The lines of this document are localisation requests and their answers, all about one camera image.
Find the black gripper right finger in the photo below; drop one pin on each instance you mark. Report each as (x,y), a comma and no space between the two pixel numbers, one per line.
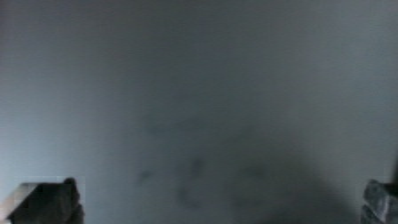
(378,212)

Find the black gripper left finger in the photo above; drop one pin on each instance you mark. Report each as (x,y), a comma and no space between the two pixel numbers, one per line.
(43,203)

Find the white cabinet box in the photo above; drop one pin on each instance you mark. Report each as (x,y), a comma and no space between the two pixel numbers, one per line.
(206,105)

